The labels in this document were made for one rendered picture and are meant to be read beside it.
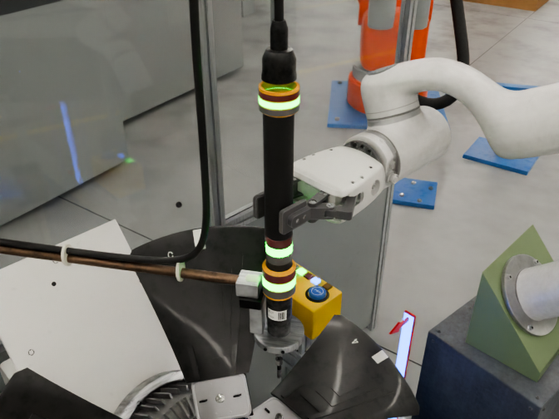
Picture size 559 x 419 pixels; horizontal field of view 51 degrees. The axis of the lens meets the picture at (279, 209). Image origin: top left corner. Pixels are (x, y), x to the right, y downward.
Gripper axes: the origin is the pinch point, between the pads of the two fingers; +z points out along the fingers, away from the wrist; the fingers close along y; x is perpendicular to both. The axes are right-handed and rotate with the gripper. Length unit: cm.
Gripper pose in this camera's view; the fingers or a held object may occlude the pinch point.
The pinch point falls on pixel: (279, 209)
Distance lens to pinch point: 69.8
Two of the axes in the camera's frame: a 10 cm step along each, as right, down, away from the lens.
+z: -7.2, 3.8, -5.8
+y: -7.0, -4.0, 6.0
